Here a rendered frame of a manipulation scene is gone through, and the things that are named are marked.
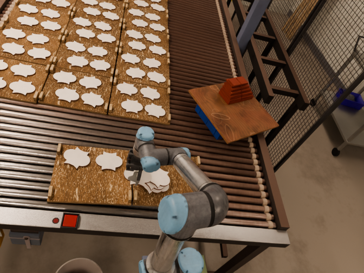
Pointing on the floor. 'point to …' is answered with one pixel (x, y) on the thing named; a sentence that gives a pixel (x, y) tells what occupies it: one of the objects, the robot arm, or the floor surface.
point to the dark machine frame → (300, 103)
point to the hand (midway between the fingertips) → (137, 175)
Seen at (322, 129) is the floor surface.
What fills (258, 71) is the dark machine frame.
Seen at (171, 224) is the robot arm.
